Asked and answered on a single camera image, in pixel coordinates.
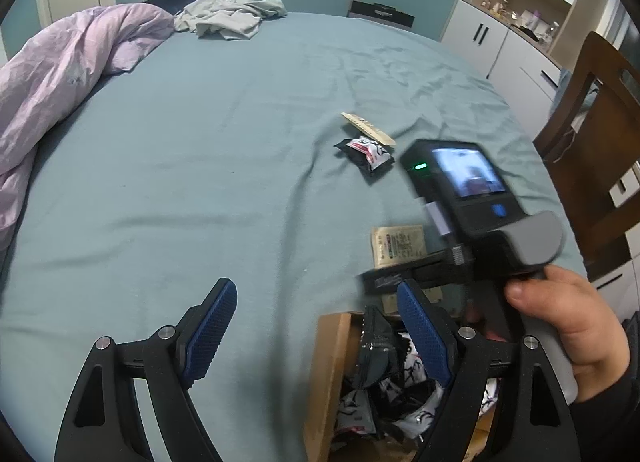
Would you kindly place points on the black white snack packet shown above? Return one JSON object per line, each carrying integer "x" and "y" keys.
{"x": 367, "y": 154}

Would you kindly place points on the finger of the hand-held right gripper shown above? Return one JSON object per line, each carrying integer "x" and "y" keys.
{"x": 430, "y": 269}

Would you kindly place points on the brown wooden chair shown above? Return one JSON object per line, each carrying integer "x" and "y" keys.
{"x": 605, "y": 141}

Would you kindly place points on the person's right hand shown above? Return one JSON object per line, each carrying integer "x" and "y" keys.
{"x": 575, "y": 322}

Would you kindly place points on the brown cardboard box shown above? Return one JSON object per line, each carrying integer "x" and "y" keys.
{"x": 325, "y": 382}

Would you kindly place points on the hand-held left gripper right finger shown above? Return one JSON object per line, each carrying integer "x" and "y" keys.
{"x": 425, "y": 332}

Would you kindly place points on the person's right forearm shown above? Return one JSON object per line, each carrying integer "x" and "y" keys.
{"x": 610, "y": 417}

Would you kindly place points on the group of small bottles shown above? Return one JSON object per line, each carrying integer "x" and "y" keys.
{"x": 525, "y": 19}

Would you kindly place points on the lilac blanket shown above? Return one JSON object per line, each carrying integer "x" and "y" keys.
{"x": 60, "y": 76}

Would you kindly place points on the white cabinet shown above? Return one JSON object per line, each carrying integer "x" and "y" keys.
{"x": 500, "y": 41}

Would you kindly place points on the grey crumpled cloth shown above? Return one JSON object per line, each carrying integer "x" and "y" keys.
{"x": 225, "y": 16}

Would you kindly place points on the beige snack packet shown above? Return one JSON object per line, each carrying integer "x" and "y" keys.
{"x": 400, "y": 244}
{"x": 367, "y": 127}

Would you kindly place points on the pile of snack packets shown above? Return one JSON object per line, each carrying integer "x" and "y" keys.
{"x": 380, "y": 392}

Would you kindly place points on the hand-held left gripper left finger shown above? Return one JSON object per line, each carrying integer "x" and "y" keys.
{"x": 210, "y": 337}

